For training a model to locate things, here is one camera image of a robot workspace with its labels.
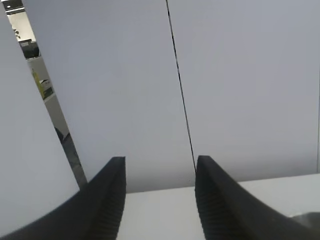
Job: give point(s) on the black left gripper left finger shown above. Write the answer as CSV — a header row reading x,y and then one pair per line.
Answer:
x,y
95,207

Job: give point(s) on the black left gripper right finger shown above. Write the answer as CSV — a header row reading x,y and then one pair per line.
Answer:
x,y
225,212

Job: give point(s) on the white and black box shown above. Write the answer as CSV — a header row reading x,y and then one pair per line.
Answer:
x,y
47,87

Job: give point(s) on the yellow background object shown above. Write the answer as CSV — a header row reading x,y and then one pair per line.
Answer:
x,y
38,82

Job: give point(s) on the black background equipment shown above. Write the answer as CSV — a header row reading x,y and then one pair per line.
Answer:
x,y
30,50

